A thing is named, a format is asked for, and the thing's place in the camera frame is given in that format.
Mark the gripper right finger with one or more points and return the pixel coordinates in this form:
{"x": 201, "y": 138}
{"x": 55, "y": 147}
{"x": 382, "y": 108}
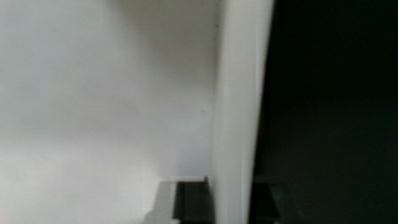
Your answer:
{"x": 268, "y": 204}

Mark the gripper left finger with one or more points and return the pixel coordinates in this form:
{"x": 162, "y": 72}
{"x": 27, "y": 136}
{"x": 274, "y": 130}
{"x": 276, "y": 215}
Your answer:
{"x": 180, "y": 205}

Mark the white square table top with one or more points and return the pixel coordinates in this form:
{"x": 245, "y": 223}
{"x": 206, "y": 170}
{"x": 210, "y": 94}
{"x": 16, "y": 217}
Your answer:
{"x": 130, "y": 90}

